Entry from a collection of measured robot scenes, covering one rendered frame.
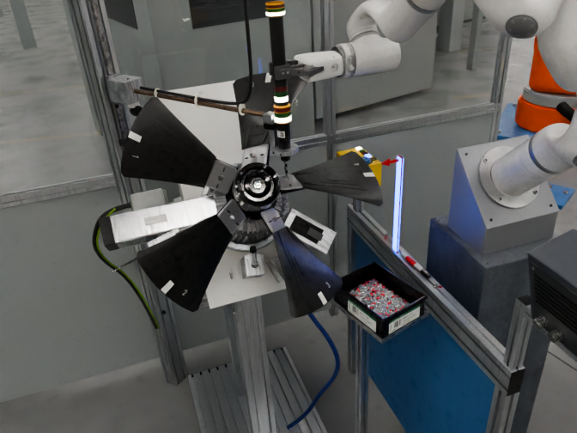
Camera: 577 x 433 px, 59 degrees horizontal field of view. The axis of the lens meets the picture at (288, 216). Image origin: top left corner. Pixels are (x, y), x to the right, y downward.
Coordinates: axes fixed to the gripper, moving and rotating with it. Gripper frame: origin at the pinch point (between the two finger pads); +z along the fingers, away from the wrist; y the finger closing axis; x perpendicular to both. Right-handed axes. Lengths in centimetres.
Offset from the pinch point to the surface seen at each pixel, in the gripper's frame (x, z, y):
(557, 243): -24, -34, -59
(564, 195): -144, -240, 116
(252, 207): -31.4, 12.0, -7.9
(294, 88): -8.6, -7.9, 12.4
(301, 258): -46.0, 1.6, -14.2
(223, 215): -33.3, 19.2, -5.3
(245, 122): -17.1, 6.0, 15.2
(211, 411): -143, 29, 29
